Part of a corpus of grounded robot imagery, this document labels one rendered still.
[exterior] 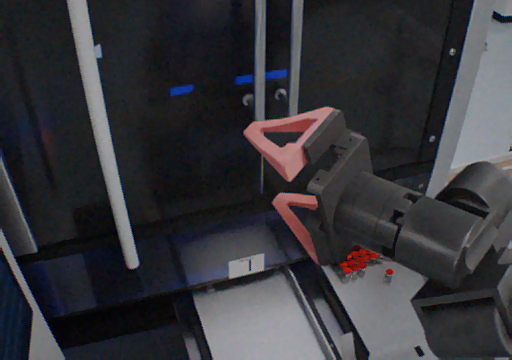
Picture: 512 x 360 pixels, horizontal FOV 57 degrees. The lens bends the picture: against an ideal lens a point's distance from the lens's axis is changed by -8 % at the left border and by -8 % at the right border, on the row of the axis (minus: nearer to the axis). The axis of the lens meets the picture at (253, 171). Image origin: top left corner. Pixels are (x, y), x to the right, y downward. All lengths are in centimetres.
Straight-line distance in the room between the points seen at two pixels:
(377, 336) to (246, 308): 33
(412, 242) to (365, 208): 5
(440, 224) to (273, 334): 91
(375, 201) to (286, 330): 89
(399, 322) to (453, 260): 95
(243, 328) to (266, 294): 12
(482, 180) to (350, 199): 11
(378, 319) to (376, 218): 93
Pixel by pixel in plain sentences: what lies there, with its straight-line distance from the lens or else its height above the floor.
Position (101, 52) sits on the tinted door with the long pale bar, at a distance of 81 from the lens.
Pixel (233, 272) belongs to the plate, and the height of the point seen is 101.
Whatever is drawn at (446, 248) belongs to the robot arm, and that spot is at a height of 168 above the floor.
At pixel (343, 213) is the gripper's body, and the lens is 40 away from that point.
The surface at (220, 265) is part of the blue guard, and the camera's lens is 116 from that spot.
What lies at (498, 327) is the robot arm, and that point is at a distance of 38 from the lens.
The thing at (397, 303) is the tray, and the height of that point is 88.
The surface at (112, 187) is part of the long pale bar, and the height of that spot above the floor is 139.
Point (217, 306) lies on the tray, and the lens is 129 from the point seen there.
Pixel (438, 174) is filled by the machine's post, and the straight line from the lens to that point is 128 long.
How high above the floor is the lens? 193
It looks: 39 degrees down
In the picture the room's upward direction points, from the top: straight up
